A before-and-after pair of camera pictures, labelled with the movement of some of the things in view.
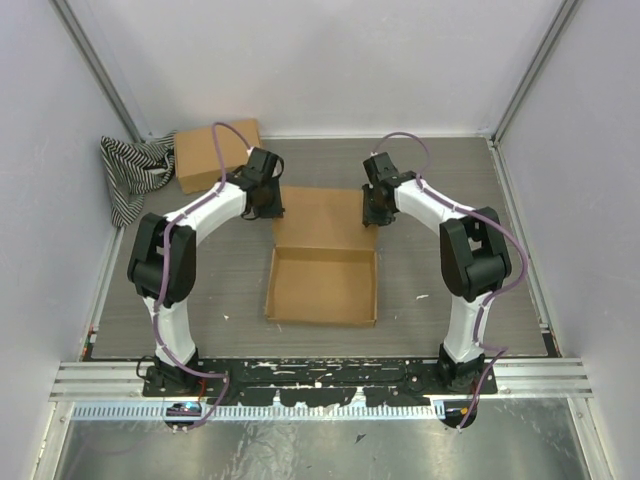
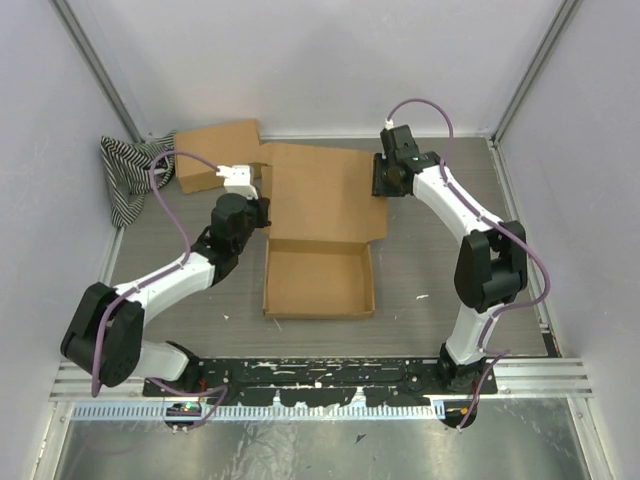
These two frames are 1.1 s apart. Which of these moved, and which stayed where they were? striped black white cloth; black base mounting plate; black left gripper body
Moved: black left gripper body
Stayed: black base mounting plate; striped black white cloth
